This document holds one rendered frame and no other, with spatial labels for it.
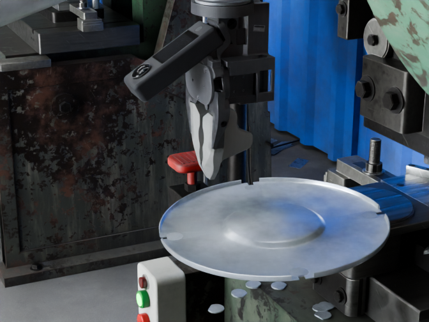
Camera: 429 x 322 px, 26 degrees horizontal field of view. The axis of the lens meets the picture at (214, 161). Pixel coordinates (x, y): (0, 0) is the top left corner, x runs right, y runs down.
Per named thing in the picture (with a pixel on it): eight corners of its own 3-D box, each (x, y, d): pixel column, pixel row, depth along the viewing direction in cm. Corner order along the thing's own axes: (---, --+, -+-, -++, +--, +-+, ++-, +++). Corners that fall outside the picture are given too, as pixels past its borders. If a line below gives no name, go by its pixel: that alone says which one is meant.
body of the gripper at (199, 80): (274, 107, 108) (278, 3, 103) (207, 116, 104) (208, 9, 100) (244, 90, 114) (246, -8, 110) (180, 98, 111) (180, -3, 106)
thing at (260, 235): (148, 194, 129) (147, 189, 129) (348, 173, 133) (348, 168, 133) (175, 296, 102) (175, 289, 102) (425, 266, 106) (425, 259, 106)
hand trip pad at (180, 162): (180, 211, 147) (179, 165, 144) (165, 197, 152) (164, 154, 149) (219, 203, 150) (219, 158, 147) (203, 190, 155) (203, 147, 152)
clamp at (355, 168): (384, 222, 138) (389, 156, 134) (323, 184, 152) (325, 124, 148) (417, 214, 140) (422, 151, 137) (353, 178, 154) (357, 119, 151)
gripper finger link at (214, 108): (230, 151, 106) (230, 76, 103) (218, 153, 105) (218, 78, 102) (212, 139, 110) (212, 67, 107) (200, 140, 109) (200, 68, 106)
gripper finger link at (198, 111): (245, 172, 113) (246, 99, 110) (200, 179, 111) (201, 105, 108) (233, 164, 116) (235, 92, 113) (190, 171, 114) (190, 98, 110)
